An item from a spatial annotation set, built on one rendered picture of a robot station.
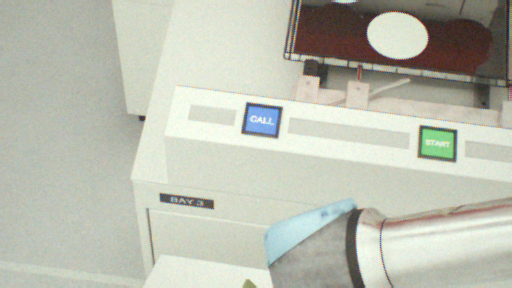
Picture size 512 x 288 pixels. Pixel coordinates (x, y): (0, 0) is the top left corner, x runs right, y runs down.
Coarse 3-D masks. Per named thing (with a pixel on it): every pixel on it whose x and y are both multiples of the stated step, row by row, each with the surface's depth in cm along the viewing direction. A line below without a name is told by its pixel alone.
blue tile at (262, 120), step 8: (248, 112) 145; (256, 112) 145; (264, 112) 145; (272, 112) 145; (248, 120) 144; (256, 120) 144; (264, 120) 144; (272, 120) 144; (248, 128) 143; (256, 128) 144; (264, 128) 144; (272, 128) 144
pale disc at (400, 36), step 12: (372, 24) 164; (384, 24) 164; (396, 24) 164; (408, 24) 164; (420, 24) 164; (372, 36) 162; (384, 36) 162; (396, 36) 162; (408, 36) 162; (420, 36) 163; (384, 48) 161; (396, 48) 161; (408, 48) 161; (420, 48) 161
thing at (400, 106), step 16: (320, 96) 158; (336, 96) 158; (368, 96) 158; (384, 96) 158; (400, 112) 156; (416, 112) 156; (432, 112) 157; (448, 112) 157; (464, 112) 157; (480, 112) 157; (496, 112) 157
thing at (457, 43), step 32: (320, 0) 166; (384, 0) 167; (416, 0) 167; (448, 0) 167; (480, 0) 167; (320, 32) 163; (352, 32) 163; (448, 32) 163; (480, 32) 164; (416, 64) 159; (448, 64) 159; (480, 64) 160
